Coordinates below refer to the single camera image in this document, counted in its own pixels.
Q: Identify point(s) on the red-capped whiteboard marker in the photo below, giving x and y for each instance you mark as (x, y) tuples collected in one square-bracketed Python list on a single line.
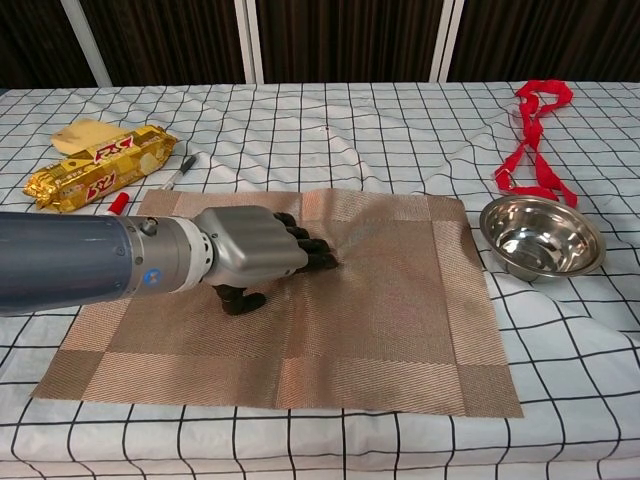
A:
[(118, 204)]

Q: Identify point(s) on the brown woven placemat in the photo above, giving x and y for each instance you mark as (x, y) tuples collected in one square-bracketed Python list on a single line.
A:
[(375, 325)]

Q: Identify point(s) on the clear pen with black cap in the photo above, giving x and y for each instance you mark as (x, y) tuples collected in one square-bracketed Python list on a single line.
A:
[(180, 170)]

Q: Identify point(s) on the white metal frame post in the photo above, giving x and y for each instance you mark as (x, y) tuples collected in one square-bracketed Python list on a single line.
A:
[(255, 40), (85, 40), (447, 40)]

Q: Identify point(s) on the white black-checked tablecloth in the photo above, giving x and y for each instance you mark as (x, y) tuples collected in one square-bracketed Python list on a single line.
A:
[(320, 440)]

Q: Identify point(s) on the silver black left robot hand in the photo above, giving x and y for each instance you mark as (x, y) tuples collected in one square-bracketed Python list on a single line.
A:
[(250, 245)]

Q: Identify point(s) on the metal bowl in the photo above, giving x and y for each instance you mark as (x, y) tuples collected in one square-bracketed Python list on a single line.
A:
[(542, 242)]

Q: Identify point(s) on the gold biscuit packet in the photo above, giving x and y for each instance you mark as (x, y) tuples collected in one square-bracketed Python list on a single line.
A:
[(100, 167)]

